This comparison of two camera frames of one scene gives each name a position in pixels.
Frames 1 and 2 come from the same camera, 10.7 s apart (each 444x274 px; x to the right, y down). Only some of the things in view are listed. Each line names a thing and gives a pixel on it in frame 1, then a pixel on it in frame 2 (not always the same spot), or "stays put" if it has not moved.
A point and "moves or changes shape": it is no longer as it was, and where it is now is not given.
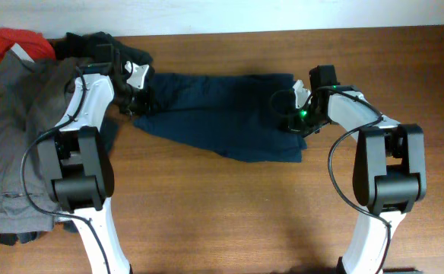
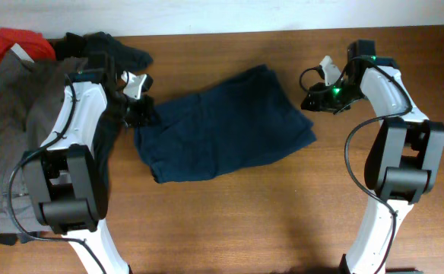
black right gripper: x=289 y=122 -> x=319 y=100
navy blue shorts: x=228 y=114 moves or changes shape
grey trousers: x=29 y=99 stays put
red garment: x=33 y=43 stays put
